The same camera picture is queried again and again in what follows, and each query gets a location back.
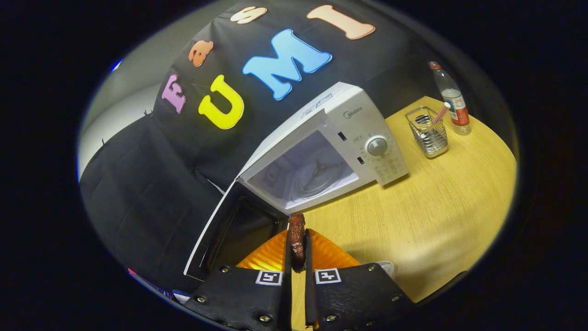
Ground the white toaster oven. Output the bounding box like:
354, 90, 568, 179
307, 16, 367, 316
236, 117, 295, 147
184, 82, 409, 282

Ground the pink striped straw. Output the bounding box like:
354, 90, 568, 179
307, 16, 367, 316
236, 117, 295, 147
432, 102, 452, 125

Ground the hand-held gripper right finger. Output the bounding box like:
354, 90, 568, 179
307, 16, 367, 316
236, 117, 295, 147
304, 228, 416, 331

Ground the clear plastic water bottle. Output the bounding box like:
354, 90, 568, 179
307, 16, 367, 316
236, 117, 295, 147
428, 61, 472, 136

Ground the black backdrop cloth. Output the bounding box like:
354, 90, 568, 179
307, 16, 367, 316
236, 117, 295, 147
79, 0, 460, 295

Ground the metal wire basket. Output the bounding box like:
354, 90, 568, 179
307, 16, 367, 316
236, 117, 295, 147
405, 106, 449, 159

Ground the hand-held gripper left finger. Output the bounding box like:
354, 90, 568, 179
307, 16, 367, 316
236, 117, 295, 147
184, 229, 293, 331

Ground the red-brown meat piece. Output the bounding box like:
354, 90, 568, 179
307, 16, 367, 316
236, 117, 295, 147
288, 213, 306, 273

